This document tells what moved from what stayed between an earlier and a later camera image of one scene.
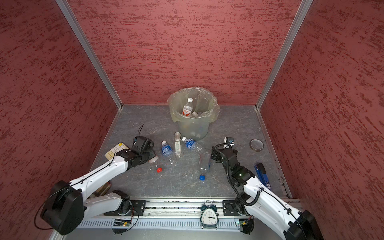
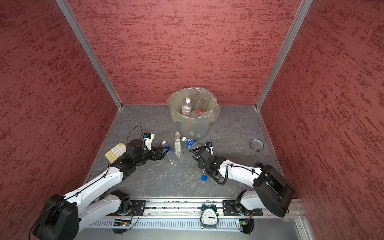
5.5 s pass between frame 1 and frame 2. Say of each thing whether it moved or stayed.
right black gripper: moved
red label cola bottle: moved
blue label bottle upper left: stayed
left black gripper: stayed
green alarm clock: stayed
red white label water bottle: stayed
